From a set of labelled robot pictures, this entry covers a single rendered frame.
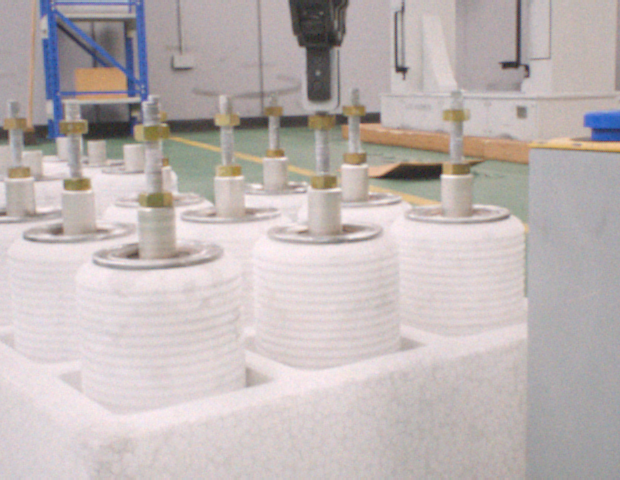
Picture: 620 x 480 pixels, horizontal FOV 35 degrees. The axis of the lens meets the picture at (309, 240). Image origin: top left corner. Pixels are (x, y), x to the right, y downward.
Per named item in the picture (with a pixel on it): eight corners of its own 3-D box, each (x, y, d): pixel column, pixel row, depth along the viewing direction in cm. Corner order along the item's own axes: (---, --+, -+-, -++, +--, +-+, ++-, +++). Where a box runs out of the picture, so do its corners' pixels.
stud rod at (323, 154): (317, 211, 63) (313, 94, 62) (332, 211, 63) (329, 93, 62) (316, 213, 62) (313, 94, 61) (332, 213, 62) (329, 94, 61)
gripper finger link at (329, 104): (302, 50, 61) (304, 110, 61) (301, 50, 60) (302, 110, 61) (337, 49, 60) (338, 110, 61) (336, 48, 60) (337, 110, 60)
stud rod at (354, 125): (347, 183, 78) (346, 88, 77) (350, 181, 79) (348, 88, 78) (360, 183, 78) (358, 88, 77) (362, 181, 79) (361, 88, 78)
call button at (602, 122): (614, 144, 55) (615, 108, 55) (676, 147, 52) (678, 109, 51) (567, 149, 53) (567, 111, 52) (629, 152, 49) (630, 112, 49)
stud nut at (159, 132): (149, 138, 56) (148, 123, 56) (174, 138, 56) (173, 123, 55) (130, 140, 54) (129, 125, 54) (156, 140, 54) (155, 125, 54)
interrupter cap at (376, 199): (364, 197, 84) (364, 189, 84) (421, 205, 78) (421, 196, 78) (291, 205, 80) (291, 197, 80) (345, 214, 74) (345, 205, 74)
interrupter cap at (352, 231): (407, 237, 63) (407, 226, 63) (324, 253, 58) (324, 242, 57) (326, 226, 68) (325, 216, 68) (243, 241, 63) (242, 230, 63)
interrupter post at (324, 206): (351, 238, 63) (350, 187, 62) (325, 243, 61) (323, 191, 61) (325, 235, 65) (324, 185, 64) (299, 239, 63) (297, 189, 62)
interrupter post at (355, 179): (358, 202, 81) (357, 163, 80) (376, 205, 79) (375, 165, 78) (335, 205, 79) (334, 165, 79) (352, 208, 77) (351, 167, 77)
